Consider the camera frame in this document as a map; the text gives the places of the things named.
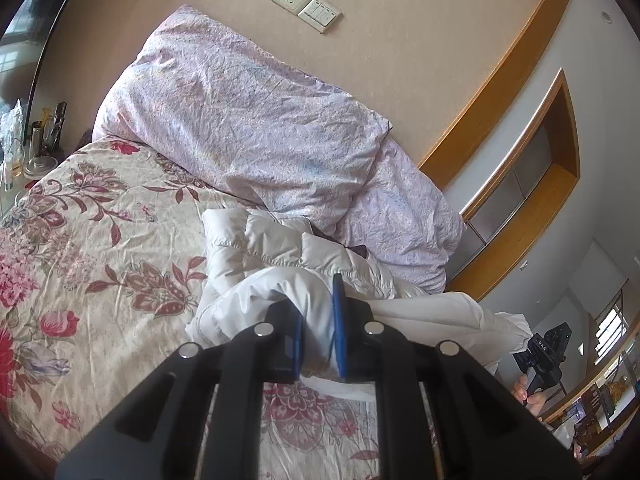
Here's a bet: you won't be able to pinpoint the white puffer down jacket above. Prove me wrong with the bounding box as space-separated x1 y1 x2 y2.
186 208 533 402

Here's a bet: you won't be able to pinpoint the person's right hand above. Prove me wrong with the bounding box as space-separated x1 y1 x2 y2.
511 375 547 418

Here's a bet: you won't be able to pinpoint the cluttered desk items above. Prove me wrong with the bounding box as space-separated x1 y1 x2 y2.
544 352 639 460

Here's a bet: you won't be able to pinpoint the floral cream bedspread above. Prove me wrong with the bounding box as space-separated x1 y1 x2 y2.
1 138 378 479

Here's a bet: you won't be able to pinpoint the lower lilac patterned pillow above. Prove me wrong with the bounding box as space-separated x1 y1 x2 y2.
334 138 465 294

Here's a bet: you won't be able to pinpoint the lilac patterned pillow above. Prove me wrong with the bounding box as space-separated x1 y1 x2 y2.
93 6 390 233
334 138 465 294

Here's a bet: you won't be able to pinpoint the cluttered nightstand items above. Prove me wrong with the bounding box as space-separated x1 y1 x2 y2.
1 101 67 192

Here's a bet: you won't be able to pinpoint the upper lilac patterned pillow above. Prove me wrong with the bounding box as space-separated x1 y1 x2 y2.
93 6 390 233

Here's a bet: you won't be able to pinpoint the black framed mirror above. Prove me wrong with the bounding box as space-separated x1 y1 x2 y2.
1 0 68 134

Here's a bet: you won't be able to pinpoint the wooden wall trim panel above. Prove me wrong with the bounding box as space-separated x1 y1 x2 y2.
419 0 570 188

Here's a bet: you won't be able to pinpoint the white wall light switch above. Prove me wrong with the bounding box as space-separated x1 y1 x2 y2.
297 0 342 34

